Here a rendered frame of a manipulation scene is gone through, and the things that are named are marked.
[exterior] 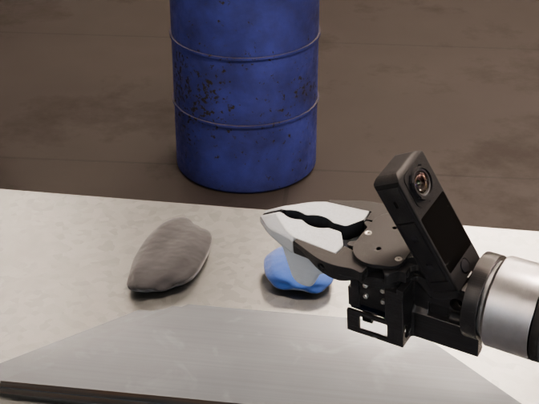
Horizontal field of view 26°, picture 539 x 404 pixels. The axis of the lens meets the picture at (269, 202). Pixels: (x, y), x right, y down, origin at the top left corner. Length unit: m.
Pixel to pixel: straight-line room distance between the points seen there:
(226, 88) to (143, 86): 1.04
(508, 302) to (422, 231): 0.08
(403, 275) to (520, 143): 3.52
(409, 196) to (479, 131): 3.60
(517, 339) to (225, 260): 0.84
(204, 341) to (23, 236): 0.41
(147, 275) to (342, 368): 0.33
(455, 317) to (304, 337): 0.56
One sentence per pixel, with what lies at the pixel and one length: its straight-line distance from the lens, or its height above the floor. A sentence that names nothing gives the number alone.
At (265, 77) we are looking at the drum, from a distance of 3.81.
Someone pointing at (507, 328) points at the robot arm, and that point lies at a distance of 0.91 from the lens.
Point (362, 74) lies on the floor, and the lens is 4.92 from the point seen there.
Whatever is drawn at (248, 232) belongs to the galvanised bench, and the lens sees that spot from 1.76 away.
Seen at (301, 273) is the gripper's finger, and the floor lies 1.41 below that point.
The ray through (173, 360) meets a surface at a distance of 1.47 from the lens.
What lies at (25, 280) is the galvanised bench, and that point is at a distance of 1.69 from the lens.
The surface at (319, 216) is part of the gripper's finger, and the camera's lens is 1.00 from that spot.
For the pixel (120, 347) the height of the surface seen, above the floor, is 1.07.
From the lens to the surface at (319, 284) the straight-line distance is 1.61.
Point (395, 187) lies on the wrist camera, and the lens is 0.89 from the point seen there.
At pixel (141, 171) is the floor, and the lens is 4.17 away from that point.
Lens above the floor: 1.97
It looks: 30 degrees down
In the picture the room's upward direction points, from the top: straight up
